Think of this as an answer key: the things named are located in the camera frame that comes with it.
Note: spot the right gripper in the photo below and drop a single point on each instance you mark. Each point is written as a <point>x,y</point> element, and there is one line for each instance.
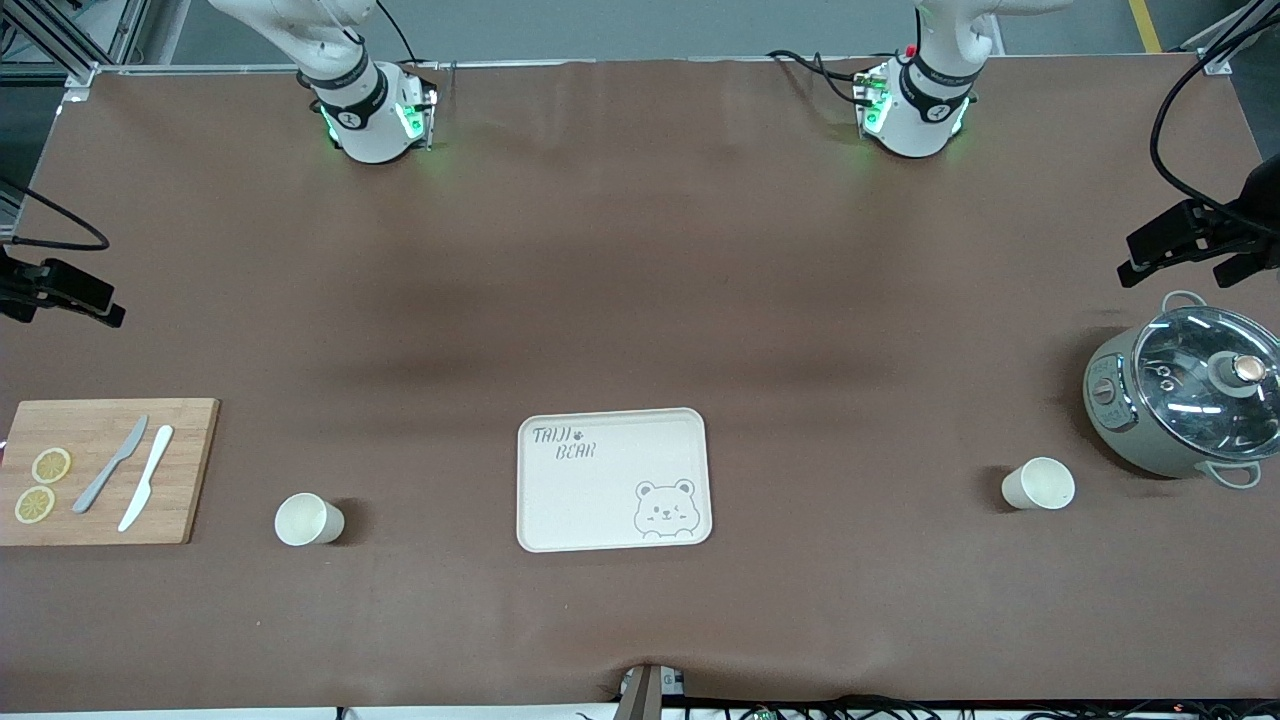
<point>12,285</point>

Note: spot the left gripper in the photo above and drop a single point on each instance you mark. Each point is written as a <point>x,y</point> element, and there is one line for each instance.
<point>1256,207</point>

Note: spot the white paper-like cup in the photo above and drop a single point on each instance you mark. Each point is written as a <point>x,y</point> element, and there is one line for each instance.
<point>1040,485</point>
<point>305,520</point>

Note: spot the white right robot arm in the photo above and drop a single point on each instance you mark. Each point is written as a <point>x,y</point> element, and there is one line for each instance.
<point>370,130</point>

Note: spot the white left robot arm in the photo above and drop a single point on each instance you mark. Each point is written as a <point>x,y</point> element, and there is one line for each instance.
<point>915,125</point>

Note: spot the glass pot lid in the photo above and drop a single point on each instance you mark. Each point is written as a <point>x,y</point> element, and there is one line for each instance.
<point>1190,390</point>

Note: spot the yellow lemon slice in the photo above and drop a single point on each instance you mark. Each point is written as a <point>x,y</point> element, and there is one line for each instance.
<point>51,465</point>
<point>35,504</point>

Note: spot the grey plastic knife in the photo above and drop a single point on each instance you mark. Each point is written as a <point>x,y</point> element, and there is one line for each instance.
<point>108,470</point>

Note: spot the white plastic knife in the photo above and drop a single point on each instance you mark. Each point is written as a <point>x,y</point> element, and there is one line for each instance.
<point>148,475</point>

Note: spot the bamboo cutting board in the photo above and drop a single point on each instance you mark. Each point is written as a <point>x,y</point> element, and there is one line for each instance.
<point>190,470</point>

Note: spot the brown table mat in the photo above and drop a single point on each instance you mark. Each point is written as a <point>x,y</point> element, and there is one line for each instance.
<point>640,250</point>

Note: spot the beige bear print tray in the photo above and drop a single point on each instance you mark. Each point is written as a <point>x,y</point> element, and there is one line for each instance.
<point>610,480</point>

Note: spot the aluminium frame profile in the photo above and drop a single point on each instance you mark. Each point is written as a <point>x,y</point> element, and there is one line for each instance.
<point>1225,40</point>
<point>60,40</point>

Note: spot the grey camera stand post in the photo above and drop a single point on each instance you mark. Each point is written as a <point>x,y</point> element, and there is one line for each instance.
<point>640,695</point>

